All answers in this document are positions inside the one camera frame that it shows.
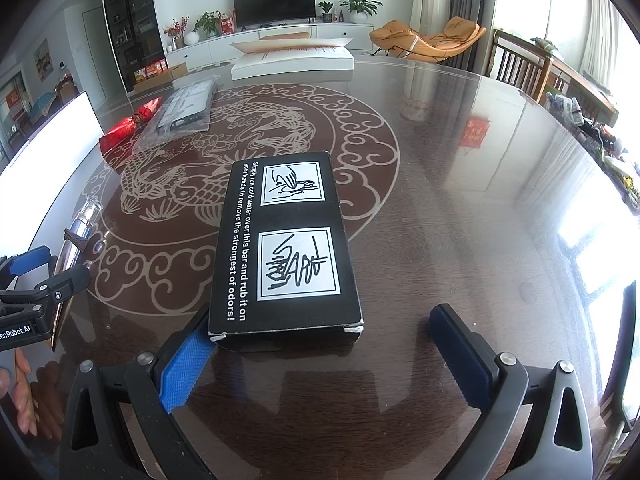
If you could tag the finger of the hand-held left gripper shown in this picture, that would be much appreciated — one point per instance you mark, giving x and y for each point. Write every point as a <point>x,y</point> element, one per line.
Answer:
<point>30,260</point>
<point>65,280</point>

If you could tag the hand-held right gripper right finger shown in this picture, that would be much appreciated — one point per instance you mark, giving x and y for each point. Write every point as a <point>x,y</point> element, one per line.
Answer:
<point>460,360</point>

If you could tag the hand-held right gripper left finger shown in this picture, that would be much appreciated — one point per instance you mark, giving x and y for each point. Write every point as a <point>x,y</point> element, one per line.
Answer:
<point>185,365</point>

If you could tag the beige tube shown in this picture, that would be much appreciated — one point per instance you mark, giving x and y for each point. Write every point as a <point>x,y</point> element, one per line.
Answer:
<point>77,237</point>

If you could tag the white storage box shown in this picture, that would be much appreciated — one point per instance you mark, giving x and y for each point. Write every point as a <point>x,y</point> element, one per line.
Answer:
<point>45,160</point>

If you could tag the black box with white pictures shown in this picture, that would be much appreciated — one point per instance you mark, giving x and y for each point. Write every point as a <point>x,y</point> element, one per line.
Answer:
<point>285,245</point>

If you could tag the person's left hand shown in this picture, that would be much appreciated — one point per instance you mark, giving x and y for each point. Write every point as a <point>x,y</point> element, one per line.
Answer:
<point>22,390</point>

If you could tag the red foil packet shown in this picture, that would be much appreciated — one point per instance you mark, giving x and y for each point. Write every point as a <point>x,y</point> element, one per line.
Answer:
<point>125,127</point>

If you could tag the phone case in clear bag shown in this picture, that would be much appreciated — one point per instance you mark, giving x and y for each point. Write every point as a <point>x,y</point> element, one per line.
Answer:
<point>180,110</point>

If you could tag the open cardboard box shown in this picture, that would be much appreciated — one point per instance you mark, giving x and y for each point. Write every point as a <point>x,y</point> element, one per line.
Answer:
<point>160,75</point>

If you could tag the dark glass display cabinet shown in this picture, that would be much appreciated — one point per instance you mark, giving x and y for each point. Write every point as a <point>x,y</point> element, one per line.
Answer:
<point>132,20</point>

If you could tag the red flowers in vase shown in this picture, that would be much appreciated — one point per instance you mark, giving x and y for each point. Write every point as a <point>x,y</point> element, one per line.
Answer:
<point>176,30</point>

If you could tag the white television cabinet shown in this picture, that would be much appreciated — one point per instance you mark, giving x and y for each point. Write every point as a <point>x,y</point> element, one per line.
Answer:
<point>220,47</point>

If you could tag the bushy green potted plant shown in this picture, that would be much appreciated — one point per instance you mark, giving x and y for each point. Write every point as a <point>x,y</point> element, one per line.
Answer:
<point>207,22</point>

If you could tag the wooden sideboard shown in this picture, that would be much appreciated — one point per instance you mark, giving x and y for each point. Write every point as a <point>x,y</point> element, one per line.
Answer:
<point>582,85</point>

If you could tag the dark wooden chair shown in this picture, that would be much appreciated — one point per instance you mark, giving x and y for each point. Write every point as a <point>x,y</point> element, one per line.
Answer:
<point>522,65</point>

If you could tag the red gift box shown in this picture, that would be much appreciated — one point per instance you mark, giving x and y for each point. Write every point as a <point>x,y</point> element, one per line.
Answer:
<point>226,24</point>

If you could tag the white flat box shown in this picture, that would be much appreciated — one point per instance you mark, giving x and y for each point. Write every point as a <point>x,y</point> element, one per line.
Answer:
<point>295,65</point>

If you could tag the orange lounge chair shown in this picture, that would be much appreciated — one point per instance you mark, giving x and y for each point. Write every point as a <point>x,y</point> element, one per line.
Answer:
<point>425,40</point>

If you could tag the beige paper envelope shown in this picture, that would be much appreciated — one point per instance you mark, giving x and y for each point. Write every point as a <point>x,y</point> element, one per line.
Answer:
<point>295,46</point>

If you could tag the black television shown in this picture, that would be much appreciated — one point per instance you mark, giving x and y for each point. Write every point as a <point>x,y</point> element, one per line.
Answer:
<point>274,4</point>

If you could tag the grey curtain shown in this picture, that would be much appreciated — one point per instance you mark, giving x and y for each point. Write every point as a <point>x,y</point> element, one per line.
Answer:
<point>467,5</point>

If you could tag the sheer window curtain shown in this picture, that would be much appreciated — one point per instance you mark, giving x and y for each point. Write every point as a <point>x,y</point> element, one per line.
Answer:
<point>605,35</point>

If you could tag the large green potted plant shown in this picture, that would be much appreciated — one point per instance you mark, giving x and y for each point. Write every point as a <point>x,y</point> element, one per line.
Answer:
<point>361,6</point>

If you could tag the small green potted plant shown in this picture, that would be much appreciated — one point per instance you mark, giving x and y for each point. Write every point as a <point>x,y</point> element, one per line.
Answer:
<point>326,10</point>

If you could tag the framed wall picture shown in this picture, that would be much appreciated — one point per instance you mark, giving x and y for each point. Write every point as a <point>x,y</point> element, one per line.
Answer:
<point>43,60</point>

